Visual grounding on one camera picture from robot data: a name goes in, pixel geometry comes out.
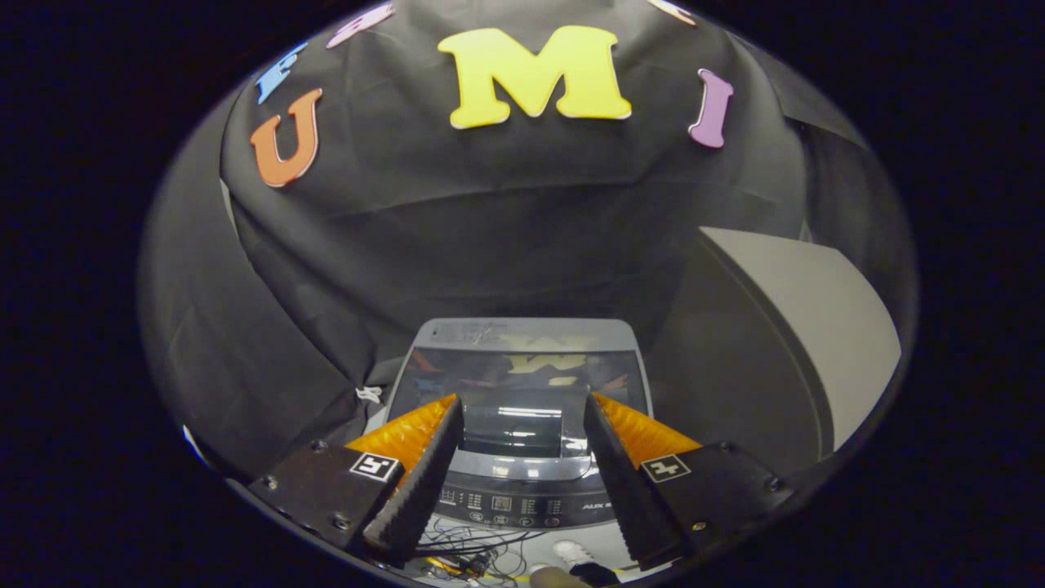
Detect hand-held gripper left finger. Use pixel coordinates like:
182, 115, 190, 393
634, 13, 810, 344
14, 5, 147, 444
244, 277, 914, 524
247, 394, 465, 567

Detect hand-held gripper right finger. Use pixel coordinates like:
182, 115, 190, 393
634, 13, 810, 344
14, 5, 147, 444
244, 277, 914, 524
583, 392, 795, 571

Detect grey washing machine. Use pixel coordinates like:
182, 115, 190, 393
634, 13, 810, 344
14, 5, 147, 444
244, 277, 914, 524
363, 317, 654, 532

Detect white shoe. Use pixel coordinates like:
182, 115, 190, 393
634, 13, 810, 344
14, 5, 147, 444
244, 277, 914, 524
553, 539, 598, 569

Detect beige metal cabinet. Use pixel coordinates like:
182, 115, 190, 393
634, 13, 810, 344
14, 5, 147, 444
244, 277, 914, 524
649, 226, 903, 474

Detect tangled floor cables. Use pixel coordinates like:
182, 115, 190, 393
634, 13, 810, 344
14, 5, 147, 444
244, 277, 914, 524
416, 527, 549, 586

